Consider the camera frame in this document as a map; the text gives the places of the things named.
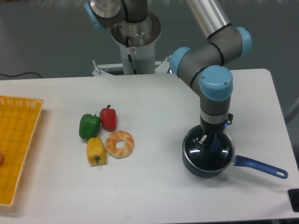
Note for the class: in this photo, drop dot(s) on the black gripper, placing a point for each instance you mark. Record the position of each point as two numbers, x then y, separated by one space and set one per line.
211 125

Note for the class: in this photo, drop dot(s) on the glass lid blue knob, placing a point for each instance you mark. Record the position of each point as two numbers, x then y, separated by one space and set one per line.
210 164

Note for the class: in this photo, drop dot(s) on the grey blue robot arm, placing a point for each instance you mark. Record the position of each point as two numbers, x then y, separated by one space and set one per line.
202 70

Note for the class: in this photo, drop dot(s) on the black box on wrist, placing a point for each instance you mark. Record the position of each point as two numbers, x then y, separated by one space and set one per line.
230 119

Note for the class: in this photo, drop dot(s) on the toy glazed donut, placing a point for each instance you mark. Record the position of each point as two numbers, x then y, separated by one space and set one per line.
119 144

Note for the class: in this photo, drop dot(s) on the red toy bell pepper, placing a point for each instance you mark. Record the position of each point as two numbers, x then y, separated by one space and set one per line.
108 118

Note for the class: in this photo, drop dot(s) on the black device at table edge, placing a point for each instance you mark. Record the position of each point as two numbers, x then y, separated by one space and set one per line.
294 199

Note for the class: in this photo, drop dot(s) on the yellow toy bell pepper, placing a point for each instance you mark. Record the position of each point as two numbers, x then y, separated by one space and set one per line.
96 152

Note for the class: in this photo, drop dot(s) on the green toy bell pepper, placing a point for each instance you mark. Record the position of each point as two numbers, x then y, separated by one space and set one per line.
89 126

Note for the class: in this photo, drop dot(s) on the yellow plastic basket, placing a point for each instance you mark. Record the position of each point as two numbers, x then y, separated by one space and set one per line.
18 120

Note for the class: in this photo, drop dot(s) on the blue saucepan with handle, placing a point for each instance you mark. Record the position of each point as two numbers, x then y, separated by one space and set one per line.
242 161

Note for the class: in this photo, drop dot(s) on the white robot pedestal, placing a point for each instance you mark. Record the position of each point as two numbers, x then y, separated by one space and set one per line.
137 43

